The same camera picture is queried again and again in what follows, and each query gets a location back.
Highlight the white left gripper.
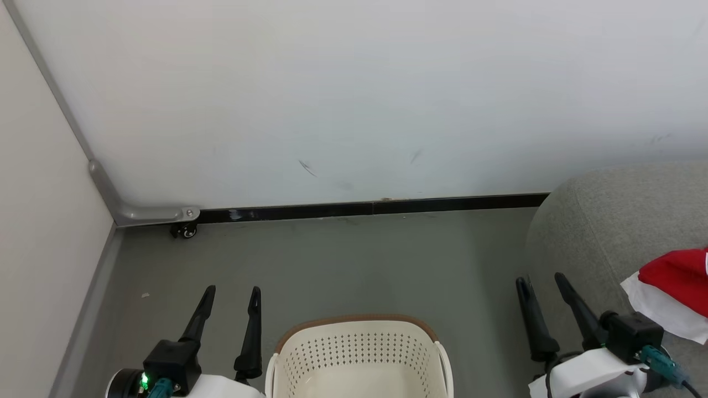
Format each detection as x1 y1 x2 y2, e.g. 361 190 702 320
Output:
180 285 267 398

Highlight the red garment with white lining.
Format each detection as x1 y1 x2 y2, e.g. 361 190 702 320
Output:
619 247 708 345

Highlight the grey fabric sofa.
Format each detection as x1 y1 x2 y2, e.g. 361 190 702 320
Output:
523 162 708 398

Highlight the cream perforated laundry basket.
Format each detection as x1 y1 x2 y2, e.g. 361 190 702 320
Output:
264 314 455 398

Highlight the black baseboard strip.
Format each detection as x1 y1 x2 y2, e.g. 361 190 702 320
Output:
196 203 374 224
373 192 550 215

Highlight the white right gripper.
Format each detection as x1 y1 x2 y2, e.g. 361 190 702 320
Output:
516 272 649 398

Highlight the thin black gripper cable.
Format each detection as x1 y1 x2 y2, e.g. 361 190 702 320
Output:
544 354 573 398

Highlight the grey partition base strip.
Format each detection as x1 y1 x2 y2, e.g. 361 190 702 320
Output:
49 224 126 398

